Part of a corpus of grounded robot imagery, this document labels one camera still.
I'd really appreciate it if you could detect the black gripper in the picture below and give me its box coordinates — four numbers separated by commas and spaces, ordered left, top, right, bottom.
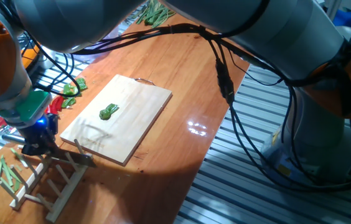
18, 113, 60, 156

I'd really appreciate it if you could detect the steel cleaver knife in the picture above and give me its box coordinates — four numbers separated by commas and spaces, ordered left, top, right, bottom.
1, 133, 98, 169

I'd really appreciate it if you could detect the dark red chili pepper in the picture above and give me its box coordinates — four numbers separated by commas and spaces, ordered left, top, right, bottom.
50, 96, 61, 115
55, 95, 65, 112

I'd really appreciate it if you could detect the green chili pepper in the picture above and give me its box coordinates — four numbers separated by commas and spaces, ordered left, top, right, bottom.
98, 103, 120, 121

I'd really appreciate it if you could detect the wooden peg dish rack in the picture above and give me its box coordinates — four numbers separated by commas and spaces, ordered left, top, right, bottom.
9, 138, 94, 223

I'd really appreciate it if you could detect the green pepper with stem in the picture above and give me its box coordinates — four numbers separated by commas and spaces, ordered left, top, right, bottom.
62, 83, 79, 96

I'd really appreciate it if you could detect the pile of green stalks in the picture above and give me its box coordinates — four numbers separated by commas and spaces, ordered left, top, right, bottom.
135, 0, 176, 29

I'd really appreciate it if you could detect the green gripper mount plate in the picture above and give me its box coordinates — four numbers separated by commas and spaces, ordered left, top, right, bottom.
0, 89, 54, 123

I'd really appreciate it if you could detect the bamboo cutting board metal handle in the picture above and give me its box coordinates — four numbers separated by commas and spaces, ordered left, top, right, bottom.
59, 73, 173, 167

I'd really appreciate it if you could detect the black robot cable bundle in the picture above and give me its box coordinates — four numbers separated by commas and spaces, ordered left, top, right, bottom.
0, 0, 351, 194

